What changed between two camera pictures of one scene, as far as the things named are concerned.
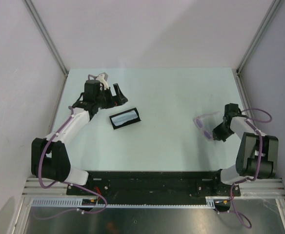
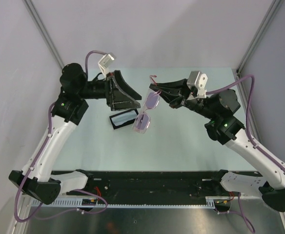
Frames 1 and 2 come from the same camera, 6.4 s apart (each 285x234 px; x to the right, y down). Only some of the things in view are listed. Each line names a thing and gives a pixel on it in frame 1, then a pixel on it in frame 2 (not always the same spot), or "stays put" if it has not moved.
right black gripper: (220, 136) -> (175, 101)
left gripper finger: (121, 99) -> (126, 88)
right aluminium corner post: (266, 20) stays put
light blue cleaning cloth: (122, 118) stays put
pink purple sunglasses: (207, 123) -> (142, 123)
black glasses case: (125, 118) stays put
